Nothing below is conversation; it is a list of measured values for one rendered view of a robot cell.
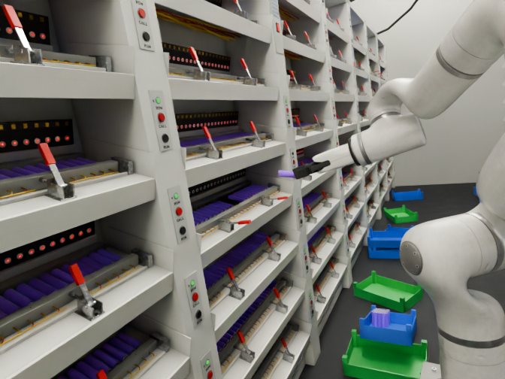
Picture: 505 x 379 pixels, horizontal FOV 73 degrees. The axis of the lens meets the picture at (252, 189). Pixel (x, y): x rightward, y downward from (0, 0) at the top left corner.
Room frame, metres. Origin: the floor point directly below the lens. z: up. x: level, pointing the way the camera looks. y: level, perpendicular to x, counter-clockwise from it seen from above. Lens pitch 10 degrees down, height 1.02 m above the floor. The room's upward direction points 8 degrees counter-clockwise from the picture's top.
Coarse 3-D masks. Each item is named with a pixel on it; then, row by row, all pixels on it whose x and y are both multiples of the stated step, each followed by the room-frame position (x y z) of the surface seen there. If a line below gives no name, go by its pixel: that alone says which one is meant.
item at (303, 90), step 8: (288, 72) 1.85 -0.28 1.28; (288, 80) 1.37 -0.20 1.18; (304, 80) 1.96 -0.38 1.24; (312, 80) 1.75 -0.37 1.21; (296, 88) 1.51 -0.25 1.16; (304, 88) 1.71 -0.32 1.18; (312, 88) 1.75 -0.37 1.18; (320, 88) 1.91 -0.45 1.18; (328, 88) 1.90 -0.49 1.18; (296, 96) 1.46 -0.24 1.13; (304, 96) 1.55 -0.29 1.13; (312, 96) 1.65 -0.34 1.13; (320, 96) 1.77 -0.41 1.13
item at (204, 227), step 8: (264, 192) 1.20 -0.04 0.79; (272, 192) 1.25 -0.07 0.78; (248, 200) 1.10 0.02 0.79; (256, 200) 1.13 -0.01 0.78; (232, 208) 1.01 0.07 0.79; (240, 208) 1.04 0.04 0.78; (216, 216) 0.94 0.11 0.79; (224, 216) 0.95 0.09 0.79; (232, 216) 0.98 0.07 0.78; (200, 224) 0.87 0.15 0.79; (208, 224) 0.88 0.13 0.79; (216, 224) 0.92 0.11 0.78; (200, 232) 0.85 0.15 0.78
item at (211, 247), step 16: (256, 176) 1.36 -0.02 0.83; (208, 192) 1.11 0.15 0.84; (288, 192) 1.29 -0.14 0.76; (256, 208) 1.10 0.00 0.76; (272, 208) 1.12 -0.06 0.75; (256, 224) 1.02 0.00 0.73; (208, 240) 0.84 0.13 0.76; (224, 240) 0.85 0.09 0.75; (240, 240) 0.94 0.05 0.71; (208, 256) 0.79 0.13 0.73
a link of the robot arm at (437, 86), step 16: (432, 64) 0.63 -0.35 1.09; (448, 64) 0.59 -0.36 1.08; (400, 80) 0.75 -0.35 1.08; (416, 80) 0.67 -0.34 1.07; (432, 80) 0.63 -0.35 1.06; (448, 80) 0.61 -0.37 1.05; (464, 80) 0.60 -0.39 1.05; (384, 96) 0.81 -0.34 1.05; (400, 96) 0.73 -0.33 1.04; (416, 96) 0.67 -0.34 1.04; (432, 96) 0.64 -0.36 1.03; (448, 96) 0.63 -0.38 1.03; (368, 112) 0.87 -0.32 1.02; (384, 112) 0.83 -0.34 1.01; (400, 112) 0.84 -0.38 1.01; (416, 112) 0.69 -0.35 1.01; (432, 112) 0.67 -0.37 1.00
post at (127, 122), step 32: (64, 0) 0.75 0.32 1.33; (96, 0) 0.71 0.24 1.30; (128, 0) 0.69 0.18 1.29; (64, 32) 0.76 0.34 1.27; (96, 32) 0.71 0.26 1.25; (128, 32) 0.68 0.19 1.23; (160, 64) 0.74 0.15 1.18; (96, 128) 0.74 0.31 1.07; (128, 128) 0.70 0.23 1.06; (160, 160) 0.70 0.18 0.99; (160, 192) 0.68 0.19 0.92; (128, 224) 0.73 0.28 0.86; (160, 224) 0.68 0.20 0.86; (192, 224) 0.75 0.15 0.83; (192, 256) 0.74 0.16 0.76; (160, 320) 0.71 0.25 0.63; (192, 352) 0.68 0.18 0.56
